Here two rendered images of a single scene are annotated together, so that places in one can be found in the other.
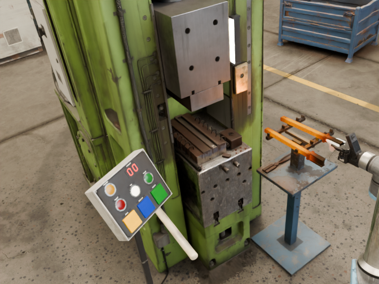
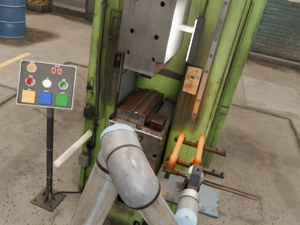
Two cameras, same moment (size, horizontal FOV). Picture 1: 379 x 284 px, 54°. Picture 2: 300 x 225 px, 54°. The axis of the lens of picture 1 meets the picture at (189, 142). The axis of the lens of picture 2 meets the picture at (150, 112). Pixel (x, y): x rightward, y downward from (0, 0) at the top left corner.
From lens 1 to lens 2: 1.44 m
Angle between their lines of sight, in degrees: 36
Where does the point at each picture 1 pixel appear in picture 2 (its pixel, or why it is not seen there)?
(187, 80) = (126, 39)
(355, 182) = not seen: outside the picture
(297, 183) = (166, 193)
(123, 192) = (38, 77)
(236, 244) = (125, 215)
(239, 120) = (181, 119)
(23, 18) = not seen: hidden behind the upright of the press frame
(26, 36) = not seen: hidden behind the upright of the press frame
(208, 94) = (140, 63)
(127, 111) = (93, 42)
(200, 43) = (144, 14)
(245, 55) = (204, 62)
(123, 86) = (96, 22)
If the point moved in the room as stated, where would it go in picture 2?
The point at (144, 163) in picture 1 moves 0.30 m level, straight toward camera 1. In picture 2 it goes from (68, 74) to (25, 85)
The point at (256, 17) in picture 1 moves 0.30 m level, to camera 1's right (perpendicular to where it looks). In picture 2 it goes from (228, 34) to (277, 52)
